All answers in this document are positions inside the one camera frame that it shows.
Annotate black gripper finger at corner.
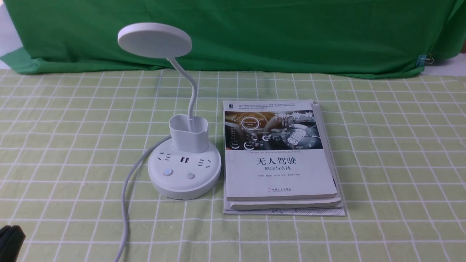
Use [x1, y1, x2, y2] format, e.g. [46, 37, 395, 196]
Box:
[0, 225, 25, 262]

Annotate white desk lamp with sockets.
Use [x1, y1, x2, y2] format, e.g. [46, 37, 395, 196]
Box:
[118, 22, 221, 200]

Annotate green checked tablecloth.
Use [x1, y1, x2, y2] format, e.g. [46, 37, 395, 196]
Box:
[0, 70, 466, 262]

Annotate top book self-driving cover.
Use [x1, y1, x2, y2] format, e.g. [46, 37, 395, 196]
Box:
[222, 100, 338, 202]

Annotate middle white book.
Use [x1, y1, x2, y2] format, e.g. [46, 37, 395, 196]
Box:
[229, 102, 342, 211]

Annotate green backdrop cloth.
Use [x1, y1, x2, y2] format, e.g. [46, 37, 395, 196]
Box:
[1, 0, 465, 79]

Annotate teal binder clip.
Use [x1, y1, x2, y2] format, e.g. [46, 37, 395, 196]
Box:
[415, 53, 434, 67]

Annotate white lamp power cable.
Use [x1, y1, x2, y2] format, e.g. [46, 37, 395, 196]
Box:
[114, 135, 172, 262]

